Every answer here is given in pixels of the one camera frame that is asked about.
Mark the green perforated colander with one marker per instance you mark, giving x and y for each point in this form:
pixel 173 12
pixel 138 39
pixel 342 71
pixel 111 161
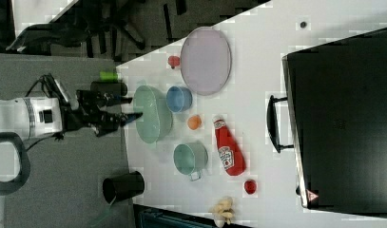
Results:
pixel 156 121

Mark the yellow banana bunch toy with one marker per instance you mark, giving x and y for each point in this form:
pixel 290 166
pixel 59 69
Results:
pixel 222 212

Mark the small red tomato toy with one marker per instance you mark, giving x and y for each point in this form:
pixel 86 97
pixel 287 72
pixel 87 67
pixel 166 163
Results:
pixel 250 187

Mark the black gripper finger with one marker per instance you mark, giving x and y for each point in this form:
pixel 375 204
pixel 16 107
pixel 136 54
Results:
pixel 127 118
pixel 116 100

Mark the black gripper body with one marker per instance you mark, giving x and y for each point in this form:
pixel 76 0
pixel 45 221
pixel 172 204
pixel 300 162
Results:
pixel 87 111

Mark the red strawberry toy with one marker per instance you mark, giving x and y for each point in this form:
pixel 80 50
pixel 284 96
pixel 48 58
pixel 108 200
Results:
pixel 174 61

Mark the black office chair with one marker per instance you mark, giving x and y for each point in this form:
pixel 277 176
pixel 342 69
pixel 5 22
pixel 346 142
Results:
pixel 86 18

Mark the lilac round plate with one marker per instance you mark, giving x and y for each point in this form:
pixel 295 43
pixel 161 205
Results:
pixel 205 61

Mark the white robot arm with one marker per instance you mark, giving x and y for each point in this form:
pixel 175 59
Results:
pixel 40 117

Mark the grey white robot base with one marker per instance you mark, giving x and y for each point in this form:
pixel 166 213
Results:
pixel 14 167

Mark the green mug with handle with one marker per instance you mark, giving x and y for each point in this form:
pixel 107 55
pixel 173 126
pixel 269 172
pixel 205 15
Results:
pixel 190 159

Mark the black table hole plug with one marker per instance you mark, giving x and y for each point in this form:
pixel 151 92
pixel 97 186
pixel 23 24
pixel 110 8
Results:
pixel 303 25

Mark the black oven door handle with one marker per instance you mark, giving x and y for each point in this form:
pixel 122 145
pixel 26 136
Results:
pixel 273 124

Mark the green cylinder on mount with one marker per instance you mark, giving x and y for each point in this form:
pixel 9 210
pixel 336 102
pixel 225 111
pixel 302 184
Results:
pixel 106 76

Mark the small orange fruit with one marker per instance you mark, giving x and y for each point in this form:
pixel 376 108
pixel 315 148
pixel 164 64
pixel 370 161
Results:
pixel 194 122

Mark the blue cup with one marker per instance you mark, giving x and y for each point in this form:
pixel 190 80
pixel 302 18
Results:
pixel 178 99

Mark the black toaster oven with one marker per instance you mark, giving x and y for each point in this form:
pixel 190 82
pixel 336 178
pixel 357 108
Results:
pixel 337 100

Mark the black cylinder container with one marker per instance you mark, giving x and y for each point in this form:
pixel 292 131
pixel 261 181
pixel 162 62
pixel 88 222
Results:
pixel 123 187

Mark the red ketchup bottle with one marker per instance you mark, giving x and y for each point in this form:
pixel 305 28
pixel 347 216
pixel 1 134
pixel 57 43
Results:
pixel 229 151

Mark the blue table frame rail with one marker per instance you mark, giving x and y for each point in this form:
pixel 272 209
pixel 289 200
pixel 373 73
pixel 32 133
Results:
pixel 150 217

